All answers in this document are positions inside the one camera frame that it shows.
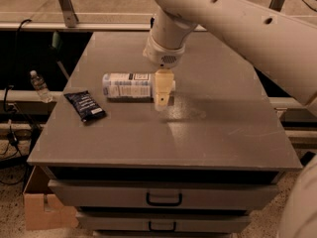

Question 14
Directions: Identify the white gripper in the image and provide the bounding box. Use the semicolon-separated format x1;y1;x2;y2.
143;35;185;111

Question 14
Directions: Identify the clear plastic water bottle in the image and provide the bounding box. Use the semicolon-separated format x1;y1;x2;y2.
101;71;176;100

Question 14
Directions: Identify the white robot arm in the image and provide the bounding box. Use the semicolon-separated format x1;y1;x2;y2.
144;0;317;115

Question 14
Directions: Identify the blue rxbar blueberry wrapper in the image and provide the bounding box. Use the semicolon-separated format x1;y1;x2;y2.
64;90;106;122

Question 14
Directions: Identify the small water bottle on ledge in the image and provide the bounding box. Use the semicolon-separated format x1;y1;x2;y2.
30;70;53;103

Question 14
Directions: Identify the blue pepsi can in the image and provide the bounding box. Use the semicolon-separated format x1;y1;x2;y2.
150;17;155;29

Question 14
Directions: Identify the grey drawer cabinet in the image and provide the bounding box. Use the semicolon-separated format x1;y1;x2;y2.
29;32;301;238

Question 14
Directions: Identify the upper grey drawer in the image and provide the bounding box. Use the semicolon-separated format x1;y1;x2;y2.
49;179;278;210

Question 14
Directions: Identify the grey drawer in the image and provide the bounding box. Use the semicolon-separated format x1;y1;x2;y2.
49;179;278;210
76;212;251;233

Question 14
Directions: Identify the lower grey drawer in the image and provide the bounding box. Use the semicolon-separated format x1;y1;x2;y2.
76;212;251;233

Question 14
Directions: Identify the cardboard box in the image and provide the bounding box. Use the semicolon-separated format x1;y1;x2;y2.
23;167;78;231

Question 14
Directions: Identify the black upper drawer handle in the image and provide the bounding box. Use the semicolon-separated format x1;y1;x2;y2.
146;192;183;207

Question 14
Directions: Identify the black drawer handle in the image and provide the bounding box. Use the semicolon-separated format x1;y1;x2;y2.
148;221;176;232
146;192;183;207

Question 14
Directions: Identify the left metal bracket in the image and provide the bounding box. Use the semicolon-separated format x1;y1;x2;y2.
58;0;78;28

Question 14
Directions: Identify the black lower drawer handle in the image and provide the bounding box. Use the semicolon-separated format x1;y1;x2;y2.
148;221;176;232

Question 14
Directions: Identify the black cable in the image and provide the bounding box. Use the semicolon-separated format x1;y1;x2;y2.
0;18;43;186

